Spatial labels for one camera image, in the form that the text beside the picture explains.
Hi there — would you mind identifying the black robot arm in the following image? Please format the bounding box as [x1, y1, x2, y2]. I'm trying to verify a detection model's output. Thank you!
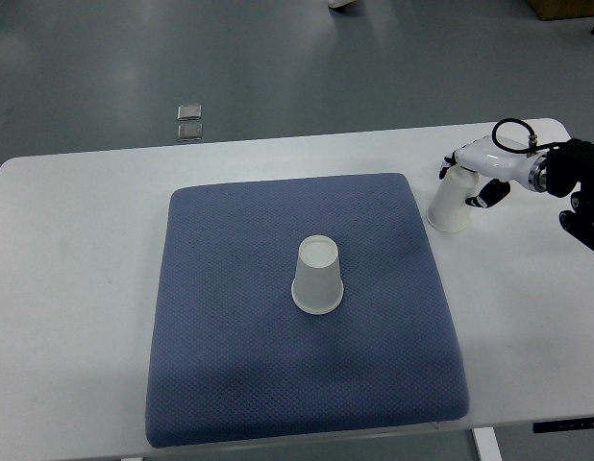
[491, 118, 594, 252]

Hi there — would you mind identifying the black table control panel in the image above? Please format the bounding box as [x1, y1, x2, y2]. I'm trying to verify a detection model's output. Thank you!
[532, 417, 594, 434]

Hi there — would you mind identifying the lower metal floor plate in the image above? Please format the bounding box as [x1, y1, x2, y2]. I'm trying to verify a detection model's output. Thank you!
[177, 122, 203, 142]

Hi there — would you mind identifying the metal floor plate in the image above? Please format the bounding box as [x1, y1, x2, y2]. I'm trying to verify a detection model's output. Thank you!
[177, 122, 203, 142]
[177, 103, 202, 121]

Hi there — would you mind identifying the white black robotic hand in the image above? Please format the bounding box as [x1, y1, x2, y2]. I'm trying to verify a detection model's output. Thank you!
[439, 135, 546, 208]

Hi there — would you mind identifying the white shoe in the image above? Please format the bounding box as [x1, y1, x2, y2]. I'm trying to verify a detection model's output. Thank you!
[327, 0, 355, 9]

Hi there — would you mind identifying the white paper cup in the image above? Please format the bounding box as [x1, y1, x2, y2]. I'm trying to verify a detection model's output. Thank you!
[291, 235, 344, 315]
[426, 166, 479, 232]

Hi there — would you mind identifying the white table leg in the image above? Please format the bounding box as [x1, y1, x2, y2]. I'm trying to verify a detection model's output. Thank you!
[472, 427, 503, 461]

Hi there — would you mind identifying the blue fabric cushion mat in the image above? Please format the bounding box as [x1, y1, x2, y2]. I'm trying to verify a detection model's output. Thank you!
[145, 173, 469, 448]

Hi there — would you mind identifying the cardboard box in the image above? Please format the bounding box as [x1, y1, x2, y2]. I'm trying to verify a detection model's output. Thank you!
[526, 0, 594, 21]

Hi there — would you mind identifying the upper metal floor plate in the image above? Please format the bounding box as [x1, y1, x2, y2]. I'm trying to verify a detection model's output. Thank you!
[177, 103, 202, 121]

